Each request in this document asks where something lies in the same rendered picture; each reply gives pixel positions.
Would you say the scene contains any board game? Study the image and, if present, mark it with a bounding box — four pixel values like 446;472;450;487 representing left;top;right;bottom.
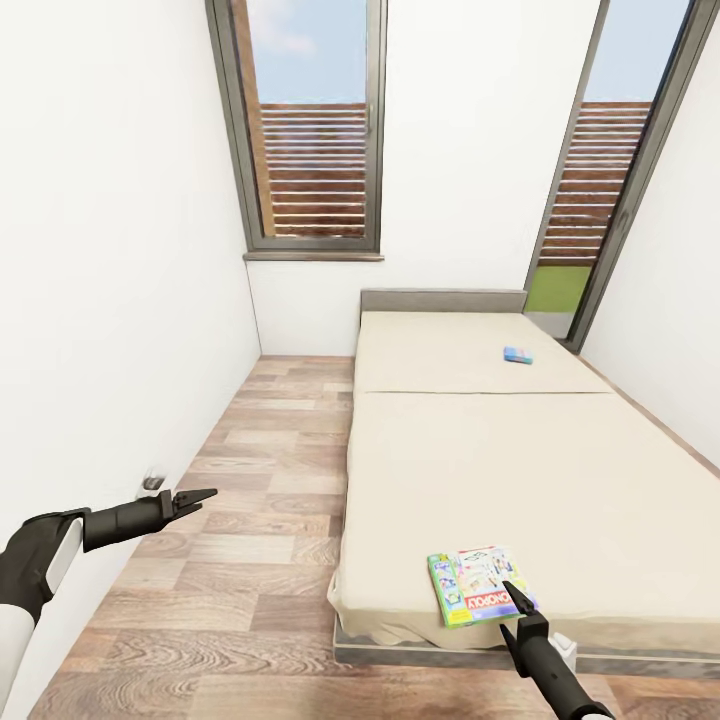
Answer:
427;544;539;630
504;345;533;363

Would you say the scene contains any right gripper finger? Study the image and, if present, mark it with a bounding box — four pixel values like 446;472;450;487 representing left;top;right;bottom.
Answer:
499;624;517;660
503;581;538;616

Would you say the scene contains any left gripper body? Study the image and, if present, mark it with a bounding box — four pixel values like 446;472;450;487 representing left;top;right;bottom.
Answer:
114;489;175;544

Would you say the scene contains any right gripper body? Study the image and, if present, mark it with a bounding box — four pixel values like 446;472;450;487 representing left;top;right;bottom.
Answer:
514;610;575;696

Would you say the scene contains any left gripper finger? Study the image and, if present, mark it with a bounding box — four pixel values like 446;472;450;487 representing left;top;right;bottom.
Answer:
172;488;218;515
173;502;203;520

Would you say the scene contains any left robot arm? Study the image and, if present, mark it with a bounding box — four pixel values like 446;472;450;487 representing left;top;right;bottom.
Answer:
0;464;218;718

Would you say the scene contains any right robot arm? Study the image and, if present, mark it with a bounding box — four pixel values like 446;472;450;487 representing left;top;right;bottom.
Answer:
499;581;617;720

